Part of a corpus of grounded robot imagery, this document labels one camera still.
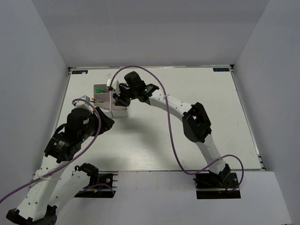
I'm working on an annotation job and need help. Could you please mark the right blue table label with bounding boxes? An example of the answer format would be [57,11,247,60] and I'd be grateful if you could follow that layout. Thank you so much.
[213,67,230,72]

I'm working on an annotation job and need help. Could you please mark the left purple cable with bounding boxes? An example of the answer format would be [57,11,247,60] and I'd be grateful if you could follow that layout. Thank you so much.
[0,98,115,203]

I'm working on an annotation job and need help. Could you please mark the blue table label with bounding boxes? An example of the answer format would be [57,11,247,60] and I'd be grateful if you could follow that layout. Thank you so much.
[213,67,230,72]
[72,70,88,75]

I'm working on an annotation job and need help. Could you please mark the purple cable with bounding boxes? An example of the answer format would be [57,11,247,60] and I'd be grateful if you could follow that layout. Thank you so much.
[111,65,244,193]
[0,98,115,203]

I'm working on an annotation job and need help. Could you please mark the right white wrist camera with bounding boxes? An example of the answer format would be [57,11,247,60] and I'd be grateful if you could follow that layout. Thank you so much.
[106,79,120,95]

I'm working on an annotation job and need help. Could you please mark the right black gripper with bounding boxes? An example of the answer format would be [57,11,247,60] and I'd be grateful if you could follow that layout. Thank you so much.
[113,85,138,107]

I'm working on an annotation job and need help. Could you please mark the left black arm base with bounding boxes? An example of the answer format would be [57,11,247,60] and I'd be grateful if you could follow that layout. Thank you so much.
[75,172,118,199]

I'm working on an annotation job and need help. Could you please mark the left blue table label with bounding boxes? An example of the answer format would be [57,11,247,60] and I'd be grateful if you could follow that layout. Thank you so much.
[72,70,88,75]

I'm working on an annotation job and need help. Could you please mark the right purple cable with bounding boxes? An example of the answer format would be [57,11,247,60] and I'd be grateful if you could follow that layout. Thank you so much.
[111,65,244,193]

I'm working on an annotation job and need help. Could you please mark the red gel pen refill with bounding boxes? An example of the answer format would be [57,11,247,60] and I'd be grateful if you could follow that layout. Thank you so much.
[92,98,103,103]

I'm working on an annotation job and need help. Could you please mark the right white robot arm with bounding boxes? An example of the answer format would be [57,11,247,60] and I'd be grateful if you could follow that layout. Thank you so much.
[107,71,231,187]

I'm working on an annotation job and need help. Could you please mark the white compartment container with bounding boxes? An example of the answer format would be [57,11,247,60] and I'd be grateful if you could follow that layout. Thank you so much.
[93,84,111,113]
[110,91,128,117]

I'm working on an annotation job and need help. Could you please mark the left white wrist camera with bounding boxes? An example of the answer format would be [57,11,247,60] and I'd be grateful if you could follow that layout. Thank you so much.
[72,95,94,113]

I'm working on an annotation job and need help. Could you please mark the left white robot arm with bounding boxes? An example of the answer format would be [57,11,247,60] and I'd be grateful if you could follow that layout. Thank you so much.
[6,104,114,225]

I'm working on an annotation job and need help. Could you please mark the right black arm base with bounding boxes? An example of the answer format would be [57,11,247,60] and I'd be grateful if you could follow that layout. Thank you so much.
[193,172,241,200]

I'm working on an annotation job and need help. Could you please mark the white right compartment container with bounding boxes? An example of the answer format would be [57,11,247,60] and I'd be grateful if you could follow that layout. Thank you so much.
[110,91,128,117]

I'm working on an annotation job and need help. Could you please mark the white left compartment container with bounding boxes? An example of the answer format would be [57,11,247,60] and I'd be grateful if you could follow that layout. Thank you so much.
[93,84,111,113]

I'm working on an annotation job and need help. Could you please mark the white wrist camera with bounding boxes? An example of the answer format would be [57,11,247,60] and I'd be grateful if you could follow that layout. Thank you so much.
[106,79,120,95]
[72,95,94,113]

